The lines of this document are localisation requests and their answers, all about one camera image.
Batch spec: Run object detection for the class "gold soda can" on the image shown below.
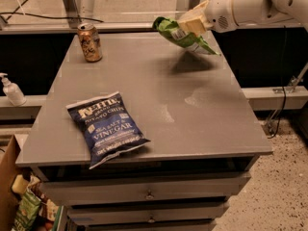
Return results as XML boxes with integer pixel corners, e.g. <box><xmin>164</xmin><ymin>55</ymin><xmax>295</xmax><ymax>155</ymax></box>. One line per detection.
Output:
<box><xmin>77</xmin><ymin>23</ymin><xmax>102</xmax><ymax>63</ymax></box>

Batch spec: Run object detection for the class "grey drawer cabinet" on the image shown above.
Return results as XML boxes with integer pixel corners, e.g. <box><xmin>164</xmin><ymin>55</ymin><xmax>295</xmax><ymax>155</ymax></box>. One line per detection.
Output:
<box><xmin>16</xmin><ymin>33</ymin><xmax>271</xmax><ymax>231</ymax></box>

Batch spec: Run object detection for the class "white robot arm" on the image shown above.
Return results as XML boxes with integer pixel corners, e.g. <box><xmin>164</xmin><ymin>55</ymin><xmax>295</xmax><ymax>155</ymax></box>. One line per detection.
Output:
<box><xmin>177</xmin><ymin>0</ymin><xmax>308</xmax><ymax>35</ymax></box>

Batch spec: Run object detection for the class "white pump bottle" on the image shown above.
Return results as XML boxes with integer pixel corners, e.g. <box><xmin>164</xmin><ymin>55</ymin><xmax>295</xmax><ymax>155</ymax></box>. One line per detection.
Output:
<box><xmin>0</xmin><ymin>73</ymin><xmax>26</xmax><ymax>106</ymax></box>

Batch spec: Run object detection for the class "green rice chip bag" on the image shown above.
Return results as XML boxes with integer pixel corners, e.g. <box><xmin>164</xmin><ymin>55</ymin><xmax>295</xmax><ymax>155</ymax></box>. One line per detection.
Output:
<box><xmin>152</xmin><ymin>16</ymin><xmax>218</xmax><ymax>55</ymax></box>

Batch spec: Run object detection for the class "brown cardboard box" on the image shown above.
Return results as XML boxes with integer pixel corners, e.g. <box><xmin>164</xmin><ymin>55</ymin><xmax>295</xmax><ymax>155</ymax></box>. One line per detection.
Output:
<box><xmin>0</xmin><ymin>137</ymin><xmax>20</xmax><ymax>231</ymax></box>

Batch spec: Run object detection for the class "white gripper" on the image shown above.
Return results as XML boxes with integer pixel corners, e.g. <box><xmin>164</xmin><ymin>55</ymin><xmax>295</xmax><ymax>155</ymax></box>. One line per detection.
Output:
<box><xmin>177</xmin><ymin>0</ymin><xmax>238</xmax><ymax>36</ymax></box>

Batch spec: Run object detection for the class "blue Kettle chips bag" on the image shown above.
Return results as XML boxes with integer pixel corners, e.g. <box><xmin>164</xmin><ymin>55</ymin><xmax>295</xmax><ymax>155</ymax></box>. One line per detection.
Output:
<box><xmin>66</xmin><ymin>91</ymin><xmax>149</xmax><ymax>169</ymax></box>

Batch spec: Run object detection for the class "black cable near floor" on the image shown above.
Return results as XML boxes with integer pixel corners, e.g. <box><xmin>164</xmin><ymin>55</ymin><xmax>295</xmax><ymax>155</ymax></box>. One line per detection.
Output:
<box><xmin>267</xmin><ymin>26</ymin><xmax>288</xmax><ymax>140</ymax></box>

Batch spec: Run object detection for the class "green snack bag in box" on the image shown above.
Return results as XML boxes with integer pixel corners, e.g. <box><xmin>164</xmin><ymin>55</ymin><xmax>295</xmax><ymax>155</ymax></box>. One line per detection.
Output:
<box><xmin>13</xmin><ymin>190</ymin><xmax>41</xmax><ymax>231</ymax></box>

